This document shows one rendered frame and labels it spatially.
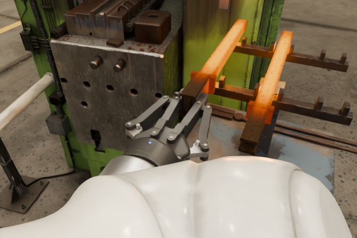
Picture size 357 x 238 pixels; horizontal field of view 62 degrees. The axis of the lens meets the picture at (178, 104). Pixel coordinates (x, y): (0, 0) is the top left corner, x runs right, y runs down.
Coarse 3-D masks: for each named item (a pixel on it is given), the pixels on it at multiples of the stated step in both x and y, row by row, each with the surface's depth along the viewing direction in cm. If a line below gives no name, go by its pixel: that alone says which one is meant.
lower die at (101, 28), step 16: (96, 0) 102; (128, 0) 101; (64, 16) 95; (80, 16) 93; (96, 16) 92; (112, 16) 90; (80, 32) 97; (96, 32) 95; (112, 32) 93; (128, 32) 96
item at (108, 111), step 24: (168, 0) 125; (72, 48) 94; (96, 48) 91; (120, 48) 90; (144, 48) 90; (168, 48) 92; (72, 72) 100; (120, 72) 94; (144, 72) 92; (168, 72) 96; (72, 96) 106; (96, 96) 103; (120, 96) 100; (144, 96) 98; (72, 120) 114; (96, 120) 111; (120, 120) 107; (120, 144) 115
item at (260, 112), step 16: (288, 32) 80; (288, 48) 75; (272, 64) 67; (272, 80) 62; (272, 96) 57; (256, 112) 53; (272, 112) 53; (256, 128) 49; (240, 144) 50; (256, 144) 47
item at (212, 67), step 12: (240, 24) 80; (228, 36) 73; (240, 36) 77; (216, 48) 66; (228, 48) 66; (216, 60) 61; (192, 72) 55; (204, 72) 57; (216, 72) 58; (192, 84) 51; (204, 84) 51; (192, 96) 48
